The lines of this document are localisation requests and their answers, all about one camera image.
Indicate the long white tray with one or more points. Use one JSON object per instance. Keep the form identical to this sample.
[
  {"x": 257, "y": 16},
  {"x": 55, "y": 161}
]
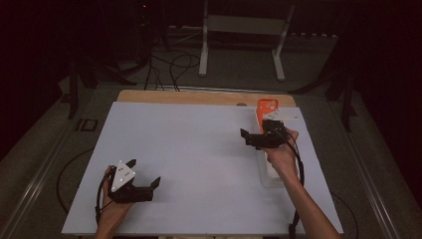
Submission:
[{"x": 269, "y": 177}]

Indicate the orange phone case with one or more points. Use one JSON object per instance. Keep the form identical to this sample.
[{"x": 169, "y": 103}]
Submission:
[{"x": 265, "y": 105}]

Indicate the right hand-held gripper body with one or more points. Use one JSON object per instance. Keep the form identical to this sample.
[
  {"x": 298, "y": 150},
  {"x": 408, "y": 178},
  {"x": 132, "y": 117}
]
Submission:
[{"x": 272, "y": 137}]

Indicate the person's right hand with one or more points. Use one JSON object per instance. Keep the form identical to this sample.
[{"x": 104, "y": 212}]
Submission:
[{"x": 283, "y": 159}]

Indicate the white metal stand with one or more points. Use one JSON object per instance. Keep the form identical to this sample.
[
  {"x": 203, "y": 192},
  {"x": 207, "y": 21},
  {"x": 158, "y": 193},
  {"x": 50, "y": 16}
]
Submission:
[{"x": 245, "y": 25}]

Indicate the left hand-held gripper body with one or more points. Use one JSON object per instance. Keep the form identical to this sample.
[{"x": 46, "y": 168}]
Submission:
[{"x": 127, "y": 194}]

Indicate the black tripod stand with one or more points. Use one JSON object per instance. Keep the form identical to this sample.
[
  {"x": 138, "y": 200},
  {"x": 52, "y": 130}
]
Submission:
[{"x": 346, "y": 99}]

